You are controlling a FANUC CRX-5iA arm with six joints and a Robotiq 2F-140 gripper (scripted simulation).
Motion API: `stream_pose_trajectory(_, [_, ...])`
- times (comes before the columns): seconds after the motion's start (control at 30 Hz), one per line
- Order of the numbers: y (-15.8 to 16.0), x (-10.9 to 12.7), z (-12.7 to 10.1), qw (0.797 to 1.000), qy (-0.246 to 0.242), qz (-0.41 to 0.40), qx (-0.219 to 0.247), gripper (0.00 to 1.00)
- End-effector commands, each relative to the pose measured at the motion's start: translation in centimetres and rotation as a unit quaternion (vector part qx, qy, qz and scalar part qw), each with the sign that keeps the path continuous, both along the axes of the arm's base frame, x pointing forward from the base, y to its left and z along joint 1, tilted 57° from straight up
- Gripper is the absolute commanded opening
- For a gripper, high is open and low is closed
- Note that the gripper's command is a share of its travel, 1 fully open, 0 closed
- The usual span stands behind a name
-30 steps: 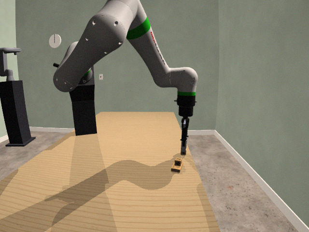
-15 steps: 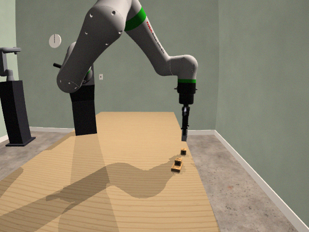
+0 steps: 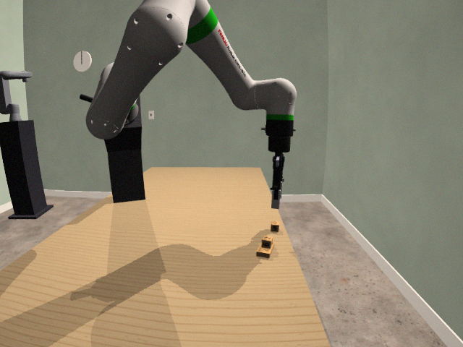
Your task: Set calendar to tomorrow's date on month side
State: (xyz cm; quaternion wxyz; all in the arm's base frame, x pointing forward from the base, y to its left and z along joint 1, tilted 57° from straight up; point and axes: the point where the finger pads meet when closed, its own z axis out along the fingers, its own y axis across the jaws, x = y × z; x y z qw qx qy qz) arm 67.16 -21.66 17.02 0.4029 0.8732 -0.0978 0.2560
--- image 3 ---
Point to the tan cube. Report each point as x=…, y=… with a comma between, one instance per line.
x=267, y=242
x=274, y=226

